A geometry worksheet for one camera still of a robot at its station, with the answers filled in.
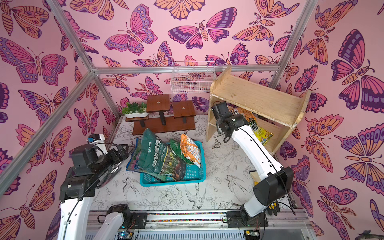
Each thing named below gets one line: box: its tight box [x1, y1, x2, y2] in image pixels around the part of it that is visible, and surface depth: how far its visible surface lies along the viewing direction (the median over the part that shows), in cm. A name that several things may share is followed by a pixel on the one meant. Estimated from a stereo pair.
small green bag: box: [169, 138, 194, 165], surface depth 86 cm
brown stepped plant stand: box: [125, 94, 196, 136], surface depth 108 cm
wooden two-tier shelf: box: [206, 66, 312, 154], surface depth 70 cm
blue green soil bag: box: [126, 128, 169, 182], surface depth 75 cm
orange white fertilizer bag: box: [180, 133, 201, 168], surface depth 85 cm
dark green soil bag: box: [137, 127, 187, 182], surface depth 76 cm
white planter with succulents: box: [122, 102, 149, 119], surface depth 97 cm
